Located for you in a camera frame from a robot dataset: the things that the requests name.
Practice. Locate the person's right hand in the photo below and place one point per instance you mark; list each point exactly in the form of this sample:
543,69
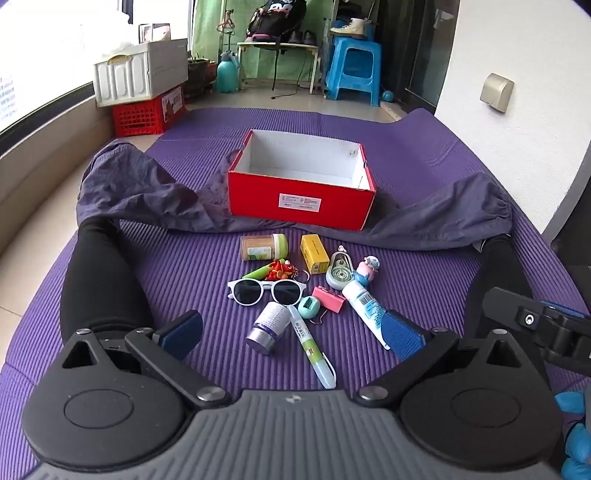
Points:
579,450

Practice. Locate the green lid jar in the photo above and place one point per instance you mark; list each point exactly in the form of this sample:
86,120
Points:
265,247

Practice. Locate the red plastic crate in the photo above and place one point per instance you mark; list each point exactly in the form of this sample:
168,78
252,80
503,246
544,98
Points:
138,117

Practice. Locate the black backpack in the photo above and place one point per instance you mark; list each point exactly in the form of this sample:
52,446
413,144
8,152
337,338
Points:
277,16

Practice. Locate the purple foam mat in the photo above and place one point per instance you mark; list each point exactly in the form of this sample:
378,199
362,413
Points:
184,277

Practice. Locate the white squeeze tube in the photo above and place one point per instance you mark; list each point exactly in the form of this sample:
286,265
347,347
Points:
367,307

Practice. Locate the blue plastic stool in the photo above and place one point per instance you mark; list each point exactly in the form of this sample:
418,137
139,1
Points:
353,64

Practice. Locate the pig figurine toy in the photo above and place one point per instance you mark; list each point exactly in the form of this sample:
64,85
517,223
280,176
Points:
367,271

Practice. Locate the black plant pot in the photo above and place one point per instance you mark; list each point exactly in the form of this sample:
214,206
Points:
199,78

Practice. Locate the small white box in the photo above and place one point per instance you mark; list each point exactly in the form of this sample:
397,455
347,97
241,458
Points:
154,33

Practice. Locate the white folding crate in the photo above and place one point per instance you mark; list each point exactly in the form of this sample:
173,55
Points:
138,74

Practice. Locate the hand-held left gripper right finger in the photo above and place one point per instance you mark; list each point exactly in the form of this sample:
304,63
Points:
404,332

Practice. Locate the teal spray bottle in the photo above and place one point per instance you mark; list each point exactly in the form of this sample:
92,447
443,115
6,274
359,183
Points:
227,76

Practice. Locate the white boot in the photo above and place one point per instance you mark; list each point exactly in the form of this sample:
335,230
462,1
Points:
353,26

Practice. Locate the small yellow box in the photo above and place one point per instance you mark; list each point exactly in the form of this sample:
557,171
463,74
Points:
314,254

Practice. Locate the small blue ball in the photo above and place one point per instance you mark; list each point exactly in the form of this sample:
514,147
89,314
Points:
387,97

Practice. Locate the pair of black shoes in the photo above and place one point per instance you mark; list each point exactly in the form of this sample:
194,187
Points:
302,38

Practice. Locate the small teal round gadget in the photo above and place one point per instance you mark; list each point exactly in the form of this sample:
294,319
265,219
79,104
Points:
307,308

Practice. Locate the red cardboard box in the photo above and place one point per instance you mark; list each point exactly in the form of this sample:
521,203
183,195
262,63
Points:
295,196

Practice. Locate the red flower pot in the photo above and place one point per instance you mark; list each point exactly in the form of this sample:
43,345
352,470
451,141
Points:
211,71

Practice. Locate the green white glue pen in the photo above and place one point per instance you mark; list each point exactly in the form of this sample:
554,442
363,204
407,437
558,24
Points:
311,348

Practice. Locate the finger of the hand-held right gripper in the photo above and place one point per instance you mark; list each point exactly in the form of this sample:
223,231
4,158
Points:
558,337

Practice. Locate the green curtain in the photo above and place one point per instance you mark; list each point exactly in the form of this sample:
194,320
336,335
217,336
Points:
207,27

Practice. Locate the beige wall socket cover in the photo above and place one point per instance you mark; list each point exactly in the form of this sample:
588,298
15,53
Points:
496,92

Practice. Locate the small white silver-capped bottle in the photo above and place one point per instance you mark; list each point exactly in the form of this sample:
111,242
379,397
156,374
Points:
268,327

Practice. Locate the small folding table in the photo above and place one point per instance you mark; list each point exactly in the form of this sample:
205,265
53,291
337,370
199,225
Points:
277,45

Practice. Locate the person's left leg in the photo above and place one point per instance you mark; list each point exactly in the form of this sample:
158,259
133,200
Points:
101,277

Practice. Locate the white sunglasses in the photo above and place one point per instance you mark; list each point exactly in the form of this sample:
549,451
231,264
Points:
244,291

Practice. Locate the clothes hanger stand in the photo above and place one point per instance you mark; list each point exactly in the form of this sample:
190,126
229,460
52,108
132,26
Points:
226,27

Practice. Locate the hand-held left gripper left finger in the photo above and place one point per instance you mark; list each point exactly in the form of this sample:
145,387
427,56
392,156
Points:
178,330

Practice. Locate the small pink clip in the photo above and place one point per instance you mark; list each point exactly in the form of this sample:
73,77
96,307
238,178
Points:
328,299

